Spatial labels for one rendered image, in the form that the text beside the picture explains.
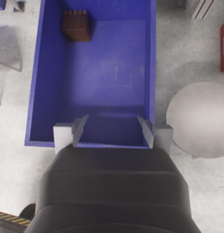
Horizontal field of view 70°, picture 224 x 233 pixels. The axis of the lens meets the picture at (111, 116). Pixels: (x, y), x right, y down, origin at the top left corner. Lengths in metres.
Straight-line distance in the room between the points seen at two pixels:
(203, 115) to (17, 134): 0.99
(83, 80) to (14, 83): 0.57
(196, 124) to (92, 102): 0.44
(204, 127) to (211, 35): 0.63
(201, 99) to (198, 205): 0.56
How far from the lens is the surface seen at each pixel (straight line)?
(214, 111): 0.74
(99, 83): 0.74
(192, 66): 1.06
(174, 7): 1.22
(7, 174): 1.18
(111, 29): 0.85
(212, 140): 0.73
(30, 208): 1.00
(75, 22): 0.80
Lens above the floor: 0.91
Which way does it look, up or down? 80 degrees down
